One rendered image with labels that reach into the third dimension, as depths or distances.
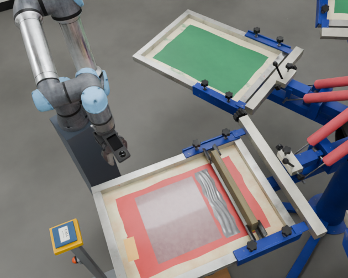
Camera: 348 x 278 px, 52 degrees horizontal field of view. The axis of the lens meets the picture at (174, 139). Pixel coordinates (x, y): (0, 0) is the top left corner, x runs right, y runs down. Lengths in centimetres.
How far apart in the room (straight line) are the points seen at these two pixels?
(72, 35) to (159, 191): 81
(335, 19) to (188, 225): 145
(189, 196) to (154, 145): 140
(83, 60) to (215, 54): 105
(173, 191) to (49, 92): 81
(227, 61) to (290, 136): 112
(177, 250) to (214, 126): 172
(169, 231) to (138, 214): 17
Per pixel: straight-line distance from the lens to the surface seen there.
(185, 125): 318
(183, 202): 172
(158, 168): 178
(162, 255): 163
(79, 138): 175
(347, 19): 243
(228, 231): 166
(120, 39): 413
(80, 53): 153
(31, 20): 138
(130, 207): 174
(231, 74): 223
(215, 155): 172
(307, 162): 179
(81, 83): 121
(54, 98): 121
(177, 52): 239
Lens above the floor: 250
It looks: 54 degrees down
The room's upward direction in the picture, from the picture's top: 7 degrees counter-clockwise
